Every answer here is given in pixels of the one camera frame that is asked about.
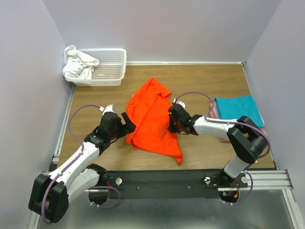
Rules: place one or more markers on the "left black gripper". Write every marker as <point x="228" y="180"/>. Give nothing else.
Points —
<point x="129" y="127"/>

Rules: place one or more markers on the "aluminium frame rail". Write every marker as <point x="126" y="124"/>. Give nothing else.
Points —
<point x="271" y="179"/>

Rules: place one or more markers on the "white t shirt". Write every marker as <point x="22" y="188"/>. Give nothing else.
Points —
<point x="78" y="65"/>

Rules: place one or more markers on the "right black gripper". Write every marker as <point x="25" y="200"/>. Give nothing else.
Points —
<point x="170" y="128"/>

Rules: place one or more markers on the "teal folded t shirt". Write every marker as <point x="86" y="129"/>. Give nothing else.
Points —
<point x="234" y="108"/>

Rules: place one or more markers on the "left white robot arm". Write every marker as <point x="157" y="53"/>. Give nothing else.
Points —
<point x="52" y="193"/>

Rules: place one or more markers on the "orange t shirt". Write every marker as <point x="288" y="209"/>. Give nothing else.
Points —
<point x="148" y="110"/>

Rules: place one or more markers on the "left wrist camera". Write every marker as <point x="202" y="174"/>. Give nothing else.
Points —
<point x="108" y="108"/>

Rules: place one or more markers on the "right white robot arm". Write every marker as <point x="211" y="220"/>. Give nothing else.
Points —
<point x="247" y="140"/>

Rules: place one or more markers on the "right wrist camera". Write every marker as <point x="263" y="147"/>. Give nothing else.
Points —
<point x="176" y="101"/>

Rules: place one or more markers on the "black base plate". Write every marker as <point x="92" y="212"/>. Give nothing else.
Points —
<point x="164" y="184"/>

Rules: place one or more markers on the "white plastic basket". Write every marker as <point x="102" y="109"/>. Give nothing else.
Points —
<point x="110" y="70"/>

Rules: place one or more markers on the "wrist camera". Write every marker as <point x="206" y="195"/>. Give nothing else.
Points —
<point x="176" y="101"/>
<point x="108" y="108"/>

